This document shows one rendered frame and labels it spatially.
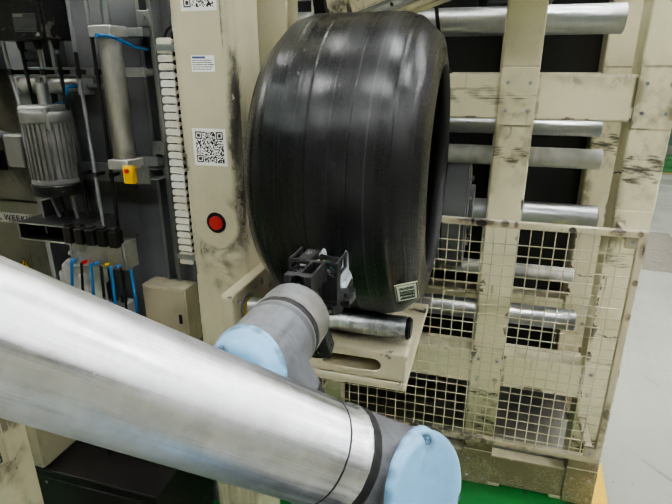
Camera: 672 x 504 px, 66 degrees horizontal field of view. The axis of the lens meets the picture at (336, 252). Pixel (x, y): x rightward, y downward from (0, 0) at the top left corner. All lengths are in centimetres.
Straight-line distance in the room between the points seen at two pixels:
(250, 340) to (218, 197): 63
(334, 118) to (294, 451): 53
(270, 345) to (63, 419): 23
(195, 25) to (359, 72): 39
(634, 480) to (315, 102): 182
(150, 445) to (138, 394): 4
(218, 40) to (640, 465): 201
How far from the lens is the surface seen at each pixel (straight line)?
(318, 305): 62
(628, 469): 229
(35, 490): 135
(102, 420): 35
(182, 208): 118
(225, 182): 109
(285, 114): 83
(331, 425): 41
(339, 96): 81
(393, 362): 100
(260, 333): 52
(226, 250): 114
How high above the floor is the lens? 137
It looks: 20 degrees down
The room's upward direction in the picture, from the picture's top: straight up
